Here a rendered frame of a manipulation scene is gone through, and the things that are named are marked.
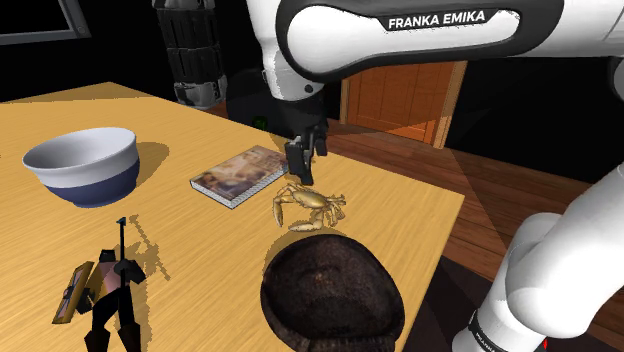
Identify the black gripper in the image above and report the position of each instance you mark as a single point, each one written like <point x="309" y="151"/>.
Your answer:
<point x="303" y="114"/>

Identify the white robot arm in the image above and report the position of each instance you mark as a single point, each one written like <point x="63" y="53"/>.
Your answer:
<point x="370" y="44"/>

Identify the golden crab figure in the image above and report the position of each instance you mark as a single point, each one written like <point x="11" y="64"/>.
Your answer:
<point x="308" y="200"/>

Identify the picture cover book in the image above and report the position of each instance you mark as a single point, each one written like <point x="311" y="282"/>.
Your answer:
<point x="241" y="174"/>

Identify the orange wooden door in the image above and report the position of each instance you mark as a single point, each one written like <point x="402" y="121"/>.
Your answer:
<point x="400" y="97"/>

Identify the light wooden table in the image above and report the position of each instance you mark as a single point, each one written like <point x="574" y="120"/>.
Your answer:
<point x="204" y="244"/>

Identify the dark brown round bowl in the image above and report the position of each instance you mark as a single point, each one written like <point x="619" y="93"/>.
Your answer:
<point x="331" y="292"/>

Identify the black and grey column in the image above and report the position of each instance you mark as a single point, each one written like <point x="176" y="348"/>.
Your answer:
<point x="192" y="53"/>

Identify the white and blue bowl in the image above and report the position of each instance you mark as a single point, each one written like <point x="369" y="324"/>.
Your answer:
<point x="83" y="166"/>

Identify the warrior figure with shield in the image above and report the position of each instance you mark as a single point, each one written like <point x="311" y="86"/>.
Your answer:
<point x="114" y="287"/>

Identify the grey framed dark window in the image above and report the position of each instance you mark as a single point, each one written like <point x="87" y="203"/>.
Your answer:
<point x="68" y="22"/>

